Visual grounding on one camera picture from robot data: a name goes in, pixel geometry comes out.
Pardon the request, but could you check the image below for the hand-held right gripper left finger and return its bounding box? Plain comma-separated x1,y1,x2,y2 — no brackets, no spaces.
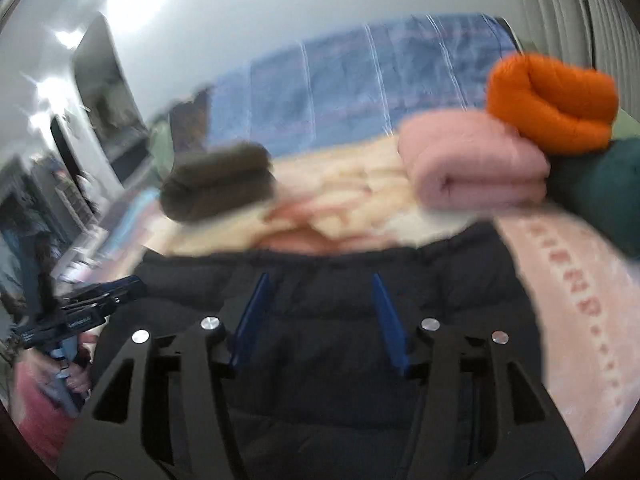
59,272,273,480

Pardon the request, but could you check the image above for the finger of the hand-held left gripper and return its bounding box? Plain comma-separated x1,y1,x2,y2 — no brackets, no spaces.
60,292,132,313
75,276,148,297

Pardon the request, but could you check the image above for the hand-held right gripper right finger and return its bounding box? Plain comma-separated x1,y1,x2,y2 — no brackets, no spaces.
371,272,586,480

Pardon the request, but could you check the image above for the black puffer jacket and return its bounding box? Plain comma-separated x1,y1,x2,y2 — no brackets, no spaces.
92,222,546,480

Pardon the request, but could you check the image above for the folded grey-brown fleece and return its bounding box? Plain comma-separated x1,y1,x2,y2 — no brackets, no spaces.
160,142,276,223

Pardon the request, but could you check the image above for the folded pink jacket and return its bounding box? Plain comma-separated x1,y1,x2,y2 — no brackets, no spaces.
397,111,551,211

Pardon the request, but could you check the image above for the dark deer-print blanket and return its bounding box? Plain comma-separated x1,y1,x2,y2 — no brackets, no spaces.
167,87,216,161

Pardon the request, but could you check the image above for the blue plaid sheet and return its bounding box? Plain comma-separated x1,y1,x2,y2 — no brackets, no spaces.
207,12,518,153

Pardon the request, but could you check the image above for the teal garment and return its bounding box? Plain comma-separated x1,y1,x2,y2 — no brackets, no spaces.
547,137,640,261

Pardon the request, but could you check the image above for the rolled orange puffer jacket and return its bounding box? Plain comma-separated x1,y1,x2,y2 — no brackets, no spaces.
486,54,620,155

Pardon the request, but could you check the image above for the grey curtain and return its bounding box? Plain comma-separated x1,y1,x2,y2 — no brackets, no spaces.
507,0,640,126

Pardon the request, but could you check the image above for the arched wall niche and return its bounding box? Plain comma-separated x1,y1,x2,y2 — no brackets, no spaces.
72,12,151,186

